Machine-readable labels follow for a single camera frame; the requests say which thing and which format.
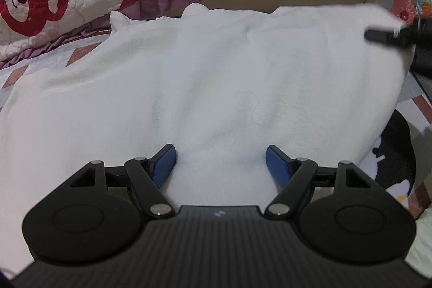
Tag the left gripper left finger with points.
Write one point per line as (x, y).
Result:
(147, 177)

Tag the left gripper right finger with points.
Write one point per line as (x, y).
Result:
(295, 177)

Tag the cream fleece zip jacket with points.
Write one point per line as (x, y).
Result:
(221, 86)

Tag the light green bed sheet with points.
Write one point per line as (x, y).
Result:
(419, 255)

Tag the checkered grey pink blanket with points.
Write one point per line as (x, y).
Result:
(394, 160)

